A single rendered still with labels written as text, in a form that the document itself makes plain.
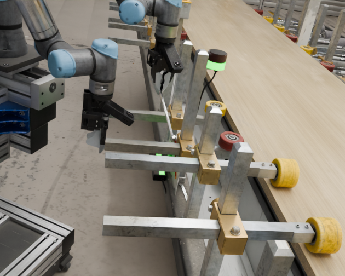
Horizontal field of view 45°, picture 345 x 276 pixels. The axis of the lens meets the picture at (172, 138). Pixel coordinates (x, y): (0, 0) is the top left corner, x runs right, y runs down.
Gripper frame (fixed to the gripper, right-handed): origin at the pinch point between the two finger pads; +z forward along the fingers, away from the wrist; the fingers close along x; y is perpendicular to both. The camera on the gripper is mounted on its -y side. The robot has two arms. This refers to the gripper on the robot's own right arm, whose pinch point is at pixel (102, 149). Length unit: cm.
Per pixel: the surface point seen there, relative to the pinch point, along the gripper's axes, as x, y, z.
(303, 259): 52, -46, -7
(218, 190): -10, -45, 20
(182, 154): 4.9, -24.9, -3.4
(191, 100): -2.3, -26.3, -19.3
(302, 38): -135, -122, -13
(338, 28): -119, -135, -25
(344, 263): 55, -54, -8
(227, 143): 3.3, -39.5, -7.9
